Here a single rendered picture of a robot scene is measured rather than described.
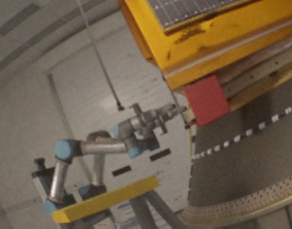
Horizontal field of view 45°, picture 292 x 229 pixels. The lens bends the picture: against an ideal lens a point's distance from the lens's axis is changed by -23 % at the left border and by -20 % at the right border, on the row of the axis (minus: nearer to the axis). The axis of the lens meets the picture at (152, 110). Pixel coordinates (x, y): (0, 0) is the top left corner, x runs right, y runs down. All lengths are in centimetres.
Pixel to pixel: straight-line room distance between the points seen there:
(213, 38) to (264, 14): 27
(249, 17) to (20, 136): 1023
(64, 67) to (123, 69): 165
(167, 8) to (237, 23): 27
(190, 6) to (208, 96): 34
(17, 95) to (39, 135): 141
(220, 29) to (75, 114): 909
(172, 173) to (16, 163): 466
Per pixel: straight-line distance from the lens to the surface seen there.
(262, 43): 151
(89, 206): 128
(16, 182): 1175
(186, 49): 151
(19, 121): 1139
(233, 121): 184
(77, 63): 1056
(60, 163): 234
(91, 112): 1031
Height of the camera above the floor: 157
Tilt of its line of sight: 6 degrees up
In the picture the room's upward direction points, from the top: 25 degrees counter-clockwise
